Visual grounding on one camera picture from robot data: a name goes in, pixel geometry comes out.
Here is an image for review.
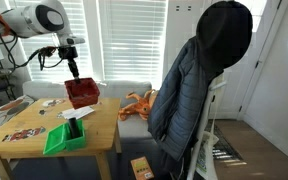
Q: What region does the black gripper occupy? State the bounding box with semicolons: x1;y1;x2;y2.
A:
66;58;82;85

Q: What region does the red woven basket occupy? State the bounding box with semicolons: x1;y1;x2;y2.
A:
64;77;101;110

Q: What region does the white window blind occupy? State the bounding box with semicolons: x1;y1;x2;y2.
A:
98;0;168;89
17;0;94;83

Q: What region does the white paper napkin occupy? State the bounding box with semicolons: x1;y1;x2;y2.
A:
61;105;95;120

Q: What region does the black cylindrical can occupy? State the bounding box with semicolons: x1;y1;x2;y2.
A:
67;117;82;140

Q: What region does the green plastic hinged box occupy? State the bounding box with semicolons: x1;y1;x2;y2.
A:
43;119;87;156

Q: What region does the orange octopus plush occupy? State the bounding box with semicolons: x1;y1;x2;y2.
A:
118;89;158;122

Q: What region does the light grey sofa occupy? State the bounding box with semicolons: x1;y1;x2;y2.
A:
22;79;159;140

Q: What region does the patterned cushion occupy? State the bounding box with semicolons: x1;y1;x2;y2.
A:
0;94;36;129

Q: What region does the dark blue rug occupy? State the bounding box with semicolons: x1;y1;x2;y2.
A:
10;136;172;180

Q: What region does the blue grey puffer jacket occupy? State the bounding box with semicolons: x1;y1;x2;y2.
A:
147;36;226;163

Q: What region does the small cardboard box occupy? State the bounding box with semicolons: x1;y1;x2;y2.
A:
130;156;155;180

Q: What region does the white coat rack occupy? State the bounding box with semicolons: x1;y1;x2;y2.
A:
186;73;229;180

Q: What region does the white printed tote bag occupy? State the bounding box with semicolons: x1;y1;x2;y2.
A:
195;131;220;180

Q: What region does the white door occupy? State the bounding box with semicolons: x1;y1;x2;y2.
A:
213;0;285;120

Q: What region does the black striped floor mat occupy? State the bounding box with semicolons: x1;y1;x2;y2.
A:
205;121;248;165

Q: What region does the black cable bundle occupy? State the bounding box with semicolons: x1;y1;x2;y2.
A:
0;3;66;72

